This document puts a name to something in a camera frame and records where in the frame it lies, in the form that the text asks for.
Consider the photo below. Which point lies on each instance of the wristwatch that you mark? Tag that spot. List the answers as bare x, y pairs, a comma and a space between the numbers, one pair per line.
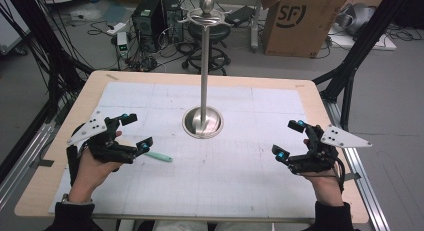
76, 201

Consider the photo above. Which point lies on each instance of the large black computer tower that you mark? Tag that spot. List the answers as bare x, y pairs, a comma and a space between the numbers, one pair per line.
148, 24

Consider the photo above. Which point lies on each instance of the person's left hand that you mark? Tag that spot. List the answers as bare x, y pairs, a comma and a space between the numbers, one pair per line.
93, 172

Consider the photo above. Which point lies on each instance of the silver metal pole stand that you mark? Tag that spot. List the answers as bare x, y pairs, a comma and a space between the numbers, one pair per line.
205, 91

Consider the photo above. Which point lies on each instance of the white flat board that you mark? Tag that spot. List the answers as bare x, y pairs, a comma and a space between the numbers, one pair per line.
383, 42

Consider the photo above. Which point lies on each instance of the black metal frame stand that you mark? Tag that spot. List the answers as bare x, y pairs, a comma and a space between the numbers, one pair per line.
363, 41
43, 41

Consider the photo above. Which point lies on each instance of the aluminium rail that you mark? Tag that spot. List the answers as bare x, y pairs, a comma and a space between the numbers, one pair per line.
23, 164
370, 197

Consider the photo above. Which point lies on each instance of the person's right hand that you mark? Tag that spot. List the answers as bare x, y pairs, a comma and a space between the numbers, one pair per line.
325, 187

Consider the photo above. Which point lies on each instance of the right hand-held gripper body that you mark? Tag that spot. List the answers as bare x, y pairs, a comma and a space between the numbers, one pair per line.
320, 156

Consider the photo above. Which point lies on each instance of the white gridded mat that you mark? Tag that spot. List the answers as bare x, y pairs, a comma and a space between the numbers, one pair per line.
216, 177

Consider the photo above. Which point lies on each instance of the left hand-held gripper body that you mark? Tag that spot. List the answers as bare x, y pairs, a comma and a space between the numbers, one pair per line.
100, 147

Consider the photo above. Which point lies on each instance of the white power strip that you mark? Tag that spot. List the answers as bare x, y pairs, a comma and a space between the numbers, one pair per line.
116, 28

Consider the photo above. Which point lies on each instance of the silver grey bag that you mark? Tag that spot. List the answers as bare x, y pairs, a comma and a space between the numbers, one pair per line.
358, 17

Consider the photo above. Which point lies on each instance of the white device with green display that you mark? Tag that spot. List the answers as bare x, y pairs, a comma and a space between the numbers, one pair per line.
122, 44

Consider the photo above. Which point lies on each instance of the slim black computer tower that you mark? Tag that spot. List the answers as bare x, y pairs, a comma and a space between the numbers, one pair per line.
173, 17

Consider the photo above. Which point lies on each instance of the black round stool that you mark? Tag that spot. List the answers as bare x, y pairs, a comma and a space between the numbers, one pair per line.
213, 47

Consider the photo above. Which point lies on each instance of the brown cardboard box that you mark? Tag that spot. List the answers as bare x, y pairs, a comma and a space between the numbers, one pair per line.
300, 24

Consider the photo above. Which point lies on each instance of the black flat device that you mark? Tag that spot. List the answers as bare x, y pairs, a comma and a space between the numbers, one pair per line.
240, 15

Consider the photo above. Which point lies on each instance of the grey tape piece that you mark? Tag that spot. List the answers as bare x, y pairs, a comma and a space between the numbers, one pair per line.
352, 176

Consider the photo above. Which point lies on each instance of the black tape piece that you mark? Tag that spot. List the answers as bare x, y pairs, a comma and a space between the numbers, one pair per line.
41, 163

